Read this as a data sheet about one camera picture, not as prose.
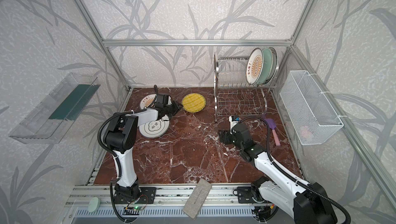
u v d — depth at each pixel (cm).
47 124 64
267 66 77
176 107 91
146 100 112
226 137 72
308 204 39
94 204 69
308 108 64
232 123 74
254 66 83
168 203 72
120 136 55
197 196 71
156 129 97
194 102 112
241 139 61
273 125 96
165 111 84
